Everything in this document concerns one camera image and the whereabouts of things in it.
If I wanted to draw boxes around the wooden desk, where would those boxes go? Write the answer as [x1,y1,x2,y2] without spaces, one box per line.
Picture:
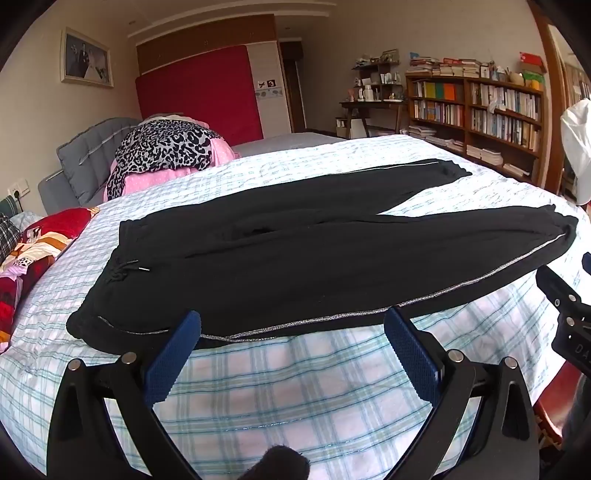
[339,99,409,139]

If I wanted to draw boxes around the red box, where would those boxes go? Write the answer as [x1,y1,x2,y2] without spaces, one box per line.
[519,52,548,75]

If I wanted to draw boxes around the pink blanket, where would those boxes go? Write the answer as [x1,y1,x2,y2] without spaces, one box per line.
[108,115,241,195]

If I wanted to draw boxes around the leopard print blanket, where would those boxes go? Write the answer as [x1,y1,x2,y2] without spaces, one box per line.
[105,121,223,202]

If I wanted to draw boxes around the framed wall photo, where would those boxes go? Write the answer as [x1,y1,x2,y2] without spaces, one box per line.
[61,28,114,88]

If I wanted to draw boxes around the grey padded headboard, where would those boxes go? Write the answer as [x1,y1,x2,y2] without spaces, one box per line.
[38,117,145,216]

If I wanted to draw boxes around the red patterned pillow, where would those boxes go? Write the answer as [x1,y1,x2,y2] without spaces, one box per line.
[0,208,100,354]

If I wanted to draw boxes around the dark wooden door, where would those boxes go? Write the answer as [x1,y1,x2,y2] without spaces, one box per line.
[278,39,308,133]

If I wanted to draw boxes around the white wardrobe panel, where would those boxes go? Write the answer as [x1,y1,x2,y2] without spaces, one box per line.
[247,39,293,139]

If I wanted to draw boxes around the wooden wardrobe cabinet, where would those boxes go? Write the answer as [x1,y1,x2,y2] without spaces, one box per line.
[136,14,278,77]

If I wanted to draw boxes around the plaid bed sheet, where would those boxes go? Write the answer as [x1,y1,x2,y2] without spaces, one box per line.
[0,134,586,480]

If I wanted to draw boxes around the plaid pillow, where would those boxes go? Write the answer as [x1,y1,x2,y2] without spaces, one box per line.
[0,212,24,267]

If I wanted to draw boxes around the grey mattress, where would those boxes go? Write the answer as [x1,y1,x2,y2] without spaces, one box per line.
[230,132,348,158]

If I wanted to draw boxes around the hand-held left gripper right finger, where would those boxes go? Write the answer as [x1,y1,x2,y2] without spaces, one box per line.
[385,306,541,480]

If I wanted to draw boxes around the small shelf with ornaments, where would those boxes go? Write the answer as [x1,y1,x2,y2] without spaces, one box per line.
[351,48,407,102]

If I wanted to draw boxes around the wooden door frame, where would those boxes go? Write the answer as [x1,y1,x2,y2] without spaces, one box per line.
[537,18,572,199]

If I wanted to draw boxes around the white hanging cloth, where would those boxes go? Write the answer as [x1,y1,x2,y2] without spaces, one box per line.
[560,98,591,206]

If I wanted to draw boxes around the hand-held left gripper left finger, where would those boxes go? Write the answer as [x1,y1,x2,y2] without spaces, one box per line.
[46,310,204,480]

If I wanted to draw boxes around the black pants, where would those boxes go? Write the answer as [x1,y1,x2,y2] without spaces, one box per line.
[66,158,579,354]

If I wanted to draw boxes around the light blue pillow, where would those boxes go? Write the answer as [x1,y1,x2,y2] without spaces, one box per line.
[9,211,48,232]

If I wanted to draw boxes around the dark fuzzy cloth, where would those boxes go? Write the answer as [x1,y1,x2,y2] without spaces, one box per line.
[256,444,311,480]

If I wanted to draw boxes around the wooden bookshelf with books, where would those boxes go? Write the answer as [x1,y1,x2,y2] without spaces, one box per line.
[405,55,551,186]

